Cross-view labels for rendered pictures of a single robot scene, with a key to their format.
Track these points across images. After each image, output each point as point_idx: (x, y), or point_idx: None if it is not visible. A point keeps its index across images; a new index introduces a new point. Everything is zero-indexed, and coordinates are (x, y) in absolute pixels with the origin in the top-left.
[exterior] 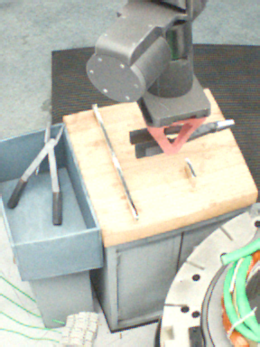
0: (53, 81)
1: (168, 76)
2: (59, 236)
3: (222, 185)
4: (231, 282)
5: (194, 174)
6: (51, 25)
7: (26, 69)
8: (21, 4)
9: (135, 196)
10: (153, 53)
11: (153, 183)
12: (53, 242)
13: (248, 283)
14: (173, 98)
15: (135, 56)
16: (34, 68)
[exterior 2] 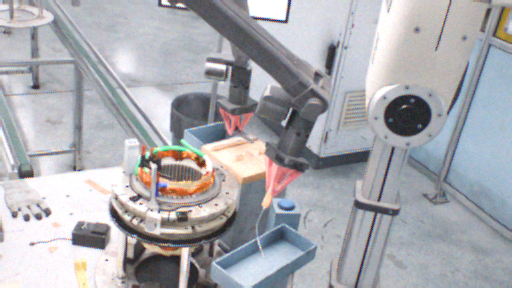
0: None
1: (229, 91)
2: (195, 138)
3: (239, 168)
4: None
5: (236, 155)
6: (478, 280)
7: (431, 280)
8: (486, 258)
9: (222, 150)
10: (216, 66)
11: (231, 153)
12: (193, 139)
13: (185, 168)
14: (229, 102)
15: (209, 60)
16: (434, 284)
